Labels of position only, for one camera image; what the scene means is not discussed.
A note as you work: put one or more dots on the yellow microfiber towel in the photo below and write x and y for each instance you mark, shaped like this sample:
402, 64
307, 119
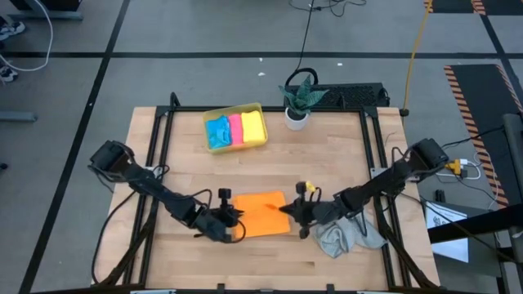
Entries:
253, 126

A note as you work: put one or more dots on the yellow tape tag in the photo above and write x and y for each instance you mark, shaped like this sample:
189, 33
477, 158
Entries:
310, 186

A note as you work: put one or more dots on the black hazard-striped mat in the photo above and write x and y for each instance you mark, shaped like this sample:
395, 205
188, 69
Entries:
482, 106
453, 5

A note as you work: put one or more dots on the blue microfiber towel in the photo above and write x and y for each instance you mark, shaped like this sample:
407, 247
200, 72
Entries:
218, 132

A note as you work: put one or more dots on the grey desk foot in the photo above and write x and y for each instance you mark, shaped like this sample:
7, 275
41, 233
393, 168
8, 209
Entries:
45, 16
16, 117

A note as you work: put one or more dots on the orange microfiber towel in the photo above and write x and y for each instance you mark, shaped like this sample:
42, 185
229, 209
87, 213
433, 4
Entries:
261, 216

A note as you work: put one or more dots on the black metal beam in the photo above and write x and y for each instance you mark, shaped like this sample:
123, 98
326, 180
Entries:
470, 224

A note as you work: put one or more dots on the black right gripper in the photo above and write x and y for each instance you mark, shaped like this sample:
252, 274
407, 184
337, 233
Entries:
318, 212

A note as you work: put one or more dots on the black metal table frame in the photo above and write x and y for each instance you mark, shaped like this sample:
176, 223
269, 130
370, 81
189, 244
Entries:
188, 109

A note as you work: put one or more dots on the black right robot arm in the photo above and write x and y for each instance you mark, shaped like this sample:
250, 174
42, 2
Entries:
388, 179

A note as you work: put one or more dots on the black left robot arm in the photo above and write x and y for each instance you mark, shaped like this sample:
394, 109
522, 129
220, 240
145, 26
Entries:
155, 190

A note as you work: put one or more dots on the white paper sheet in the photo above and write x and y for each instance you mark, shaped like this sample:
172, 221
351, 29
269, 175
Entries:
447, 249

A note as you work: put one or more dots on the snake plant in white pot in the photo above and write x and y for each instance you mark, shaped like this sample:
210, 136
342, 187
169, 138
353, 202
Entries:
301, 100

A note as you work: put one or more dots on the dark grey pole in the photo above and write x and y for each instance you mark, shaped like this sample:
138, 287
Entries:
514, 163

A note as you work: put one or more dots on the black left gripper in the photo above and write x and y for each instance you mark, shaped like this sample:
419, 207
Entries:
214, 226

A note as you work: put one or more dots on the yellow plastic bin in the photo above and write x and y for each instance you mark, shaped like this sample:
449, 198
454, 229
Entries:
210, 149

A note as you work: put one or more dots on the small black clip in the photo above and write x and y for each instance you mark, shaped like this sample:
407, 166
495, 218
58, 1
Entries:
440, 196

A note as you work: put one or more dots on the pink microfiber towel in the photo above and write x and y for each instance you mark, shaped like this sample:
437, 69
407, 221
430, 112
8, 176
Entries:
235, 130

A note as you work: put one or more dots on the grey microfiber towel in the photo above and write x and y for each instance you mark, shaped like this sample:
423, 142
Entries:
343, 239

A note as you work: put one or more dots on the black perforated box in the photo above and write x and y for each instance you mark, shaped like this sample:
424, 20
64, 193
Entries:
355, 96

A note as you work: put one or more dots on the yellow plug adapter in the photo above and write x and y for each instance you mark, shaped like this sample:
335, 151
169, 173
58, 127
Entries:
454, 166

